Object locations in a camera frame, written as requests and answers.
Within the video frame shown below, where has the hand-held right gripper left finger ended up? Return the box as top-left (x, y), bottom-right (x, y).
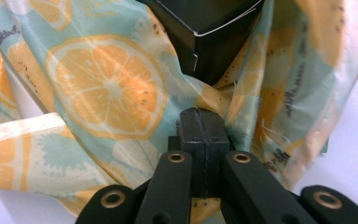
top-left (167, 106), bottom-right (207, 201)

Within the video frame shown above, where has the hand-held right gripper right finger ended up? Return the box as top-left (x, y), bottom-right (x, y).
top-left (200, 107), bottom-right (231, 201)

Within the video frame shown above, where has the orange slice print bag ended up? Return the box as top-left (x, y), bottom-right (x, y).
top-left (0, 0), bottom-right (358, 224)

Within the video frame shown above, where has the black cardboard box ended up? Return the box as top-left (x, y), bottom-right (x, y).
top-left (135, 0), bottom-right (266, 87)

